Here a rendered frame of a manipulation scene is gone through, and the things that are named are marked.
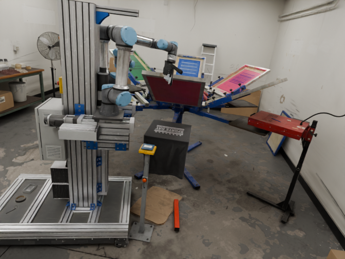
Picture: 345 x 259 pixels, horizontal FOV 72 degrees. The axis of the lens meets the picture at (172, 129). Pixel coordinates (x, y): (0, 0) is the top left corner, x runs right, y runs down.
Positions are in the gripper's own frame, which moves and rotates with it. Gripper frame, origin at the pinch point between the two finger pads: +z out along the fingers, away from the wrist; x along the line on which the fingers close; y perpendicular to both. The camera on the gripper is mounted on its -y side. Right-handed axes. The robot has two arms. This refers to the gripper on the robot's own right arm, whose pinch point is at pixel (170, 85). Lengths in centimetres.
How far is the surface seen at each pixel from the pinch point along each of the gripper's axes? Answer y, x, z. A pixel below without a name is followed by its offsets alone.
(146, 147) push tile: 13, 1, 54
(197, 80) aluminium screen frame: -21.6, -14.4, -9.2
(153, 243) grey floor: -4, -19, 150
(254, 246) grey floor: -104, -37, 144
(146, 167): 11, -5, 73
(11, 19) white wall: 380, -274, -117
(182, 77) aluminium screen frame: -8.2, -14.5, -9.7
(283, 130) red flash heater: -119, -62, 24
